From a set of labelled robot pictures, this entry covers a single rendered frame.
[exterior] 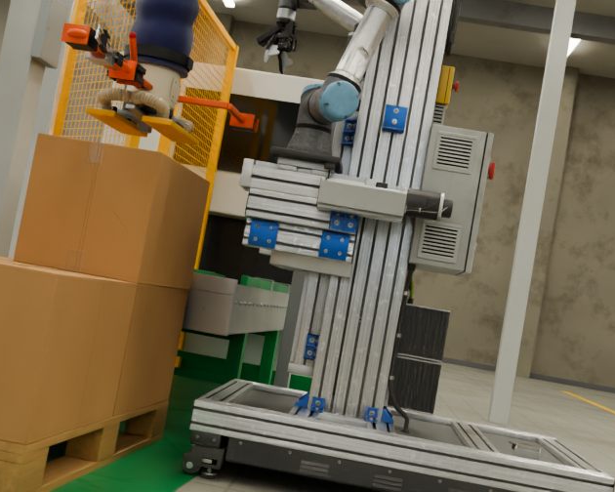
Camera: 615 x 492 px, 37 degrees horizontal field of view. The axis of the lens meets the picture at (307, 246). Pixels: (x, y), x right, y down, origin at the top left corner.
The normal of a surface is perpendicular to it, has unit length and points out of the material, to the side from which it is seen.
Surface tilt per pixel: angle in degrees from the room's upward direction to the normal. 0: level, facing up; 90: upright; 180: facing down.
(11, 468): 90
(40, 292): 90
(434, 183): 90
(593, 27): 90
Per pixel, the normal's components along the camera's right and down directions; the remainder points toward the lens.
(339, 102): 0.31, 0.13
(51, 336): 0.98, 0.17
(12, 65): -0.12, -0.08
